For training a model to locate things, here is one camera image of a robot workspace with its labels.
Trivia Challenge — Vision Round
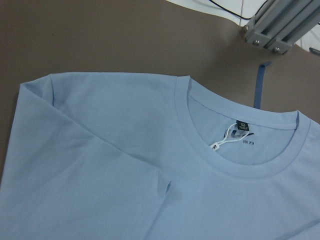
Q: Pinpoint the aluminium frame post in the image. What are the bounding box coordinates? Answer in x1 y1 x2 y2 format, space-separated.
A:
244 0 320 55

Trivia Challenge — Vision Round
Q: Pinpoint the light blue t-shirt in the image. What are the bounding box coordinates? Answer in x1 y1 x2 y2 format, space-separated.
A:
0 72 320 240

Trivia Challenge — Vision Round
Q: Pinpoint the shirt neck label tag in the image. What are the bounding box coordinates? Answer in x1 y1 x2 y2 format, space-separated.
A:
209 120 251 151

